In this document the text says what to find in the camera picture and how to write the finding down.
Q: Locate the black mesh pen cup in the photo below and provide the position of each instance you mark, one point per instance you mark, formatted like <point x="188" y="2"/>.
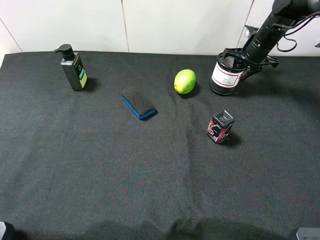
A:
<point x="226" y="75"/>

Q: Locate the black table cloth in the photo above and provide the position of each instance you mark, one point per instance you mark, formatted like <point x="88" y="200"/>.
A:
<point x="79" y="165"/>

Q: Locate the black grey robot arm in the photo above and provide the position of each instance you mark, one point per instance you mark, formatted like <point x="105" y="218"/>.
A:
<point x="285" y="15"/>

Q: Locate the black pump bottle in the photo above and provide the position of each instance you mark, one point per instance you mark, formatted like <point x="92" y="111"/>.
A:
<point x="73" y="67"/>

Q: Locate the red black small tin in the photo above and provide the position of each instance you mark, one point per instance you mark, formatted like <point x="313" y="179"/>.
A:
<point x="220" y="126"/>

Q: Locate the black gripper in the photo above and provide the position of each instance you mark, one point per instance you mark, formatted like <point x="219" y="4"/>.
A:
<point x="235" y="59"/>

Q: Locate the blue felt board eraser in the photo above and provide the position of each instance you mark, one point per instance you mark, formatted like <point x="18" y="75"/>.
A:
<point x="138" y="103"/>

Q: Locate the green lime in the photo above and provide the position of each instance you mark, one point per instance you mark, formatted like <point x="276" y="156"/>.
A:
<point x="185" y="81"/>

